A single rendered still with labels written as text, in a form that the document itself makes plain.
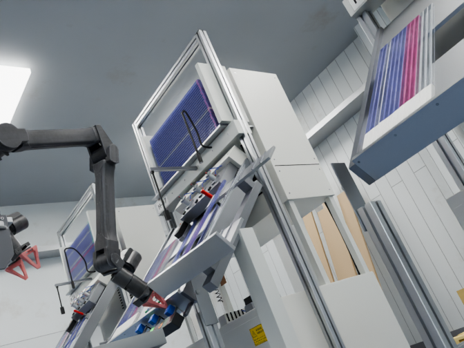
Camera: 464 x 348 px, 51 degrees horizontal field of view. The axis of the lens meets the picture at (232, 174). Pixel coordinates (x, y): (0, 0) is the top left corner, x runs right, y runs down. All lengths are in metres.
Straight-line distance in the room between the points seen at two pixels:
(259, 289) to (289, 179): 0.81
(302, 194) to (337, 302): 0.49
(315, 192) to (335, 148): 3.25
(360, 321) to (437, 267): 2.95
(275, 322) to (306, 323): 0.43
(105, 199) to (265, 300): 0.62
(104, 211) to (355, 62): 4.12
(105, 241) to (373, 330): 1.12
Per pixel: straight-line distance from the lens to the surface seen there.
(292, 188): 2.13
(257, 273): 1.46
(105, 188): 1.67
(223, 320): 2.05
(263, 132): 2.22
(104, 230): 1.61
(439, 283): 4.98
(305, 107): 5.76
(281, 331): 1.44
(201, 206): 2.08
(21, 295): 5.73
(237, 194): 1.91
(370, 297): 2.17
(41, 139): 1.58
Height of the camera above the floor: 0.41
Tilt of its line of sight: 22 degrees up
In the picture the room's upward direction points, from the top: 22 degrees counter-clockwise
